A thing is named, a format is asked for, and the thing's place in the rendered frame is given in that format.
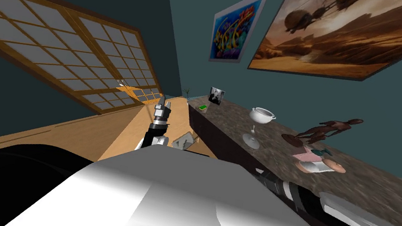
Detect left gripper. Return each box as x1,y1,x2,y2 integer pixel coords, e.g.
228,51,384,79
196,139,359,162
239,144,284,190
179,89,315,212
151,95,175,124

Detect white tureen bowl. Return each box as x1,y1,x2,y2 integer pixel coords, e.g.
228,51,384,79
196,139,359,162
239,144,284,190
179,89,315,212
248,105,279,127

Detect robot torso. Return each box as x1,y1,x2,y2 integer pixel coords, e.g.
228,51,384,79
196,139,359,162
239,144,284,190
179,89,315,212
3,105,377,226

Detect wooden lattice sliding door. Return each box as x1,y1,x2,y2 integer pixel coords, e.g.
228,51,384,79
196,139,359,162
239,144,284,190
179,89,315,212
0,0,182,124

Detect brown human figure statue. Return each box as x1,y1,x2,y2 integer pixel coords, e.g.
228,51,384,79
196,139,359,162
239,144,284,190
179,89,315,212
279,106,366,159

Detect pink and white figurine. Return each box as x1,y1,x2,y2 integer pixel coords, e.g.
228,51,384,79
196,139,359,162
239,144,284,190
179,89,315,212
290,143,350,181

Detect dark sideboard with stone top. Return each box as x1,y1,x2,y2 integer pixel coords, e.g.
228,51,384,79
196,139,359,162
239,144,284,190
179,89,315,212
170,92,402,226

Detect black and white photo frame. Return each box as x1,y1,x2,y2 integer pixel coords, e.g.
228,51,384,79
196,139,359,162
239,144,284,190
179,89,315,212
206,86,227,107

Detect colourful abstract wall picture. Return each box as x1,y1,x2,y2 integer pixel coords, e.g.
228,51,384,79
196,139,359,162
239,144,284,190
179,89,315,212
207,0,270,70

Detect brown desert wall picture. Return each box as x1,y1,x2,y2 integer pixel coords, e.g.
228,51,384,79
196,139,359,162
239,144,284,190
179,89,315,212
247,0,402,94

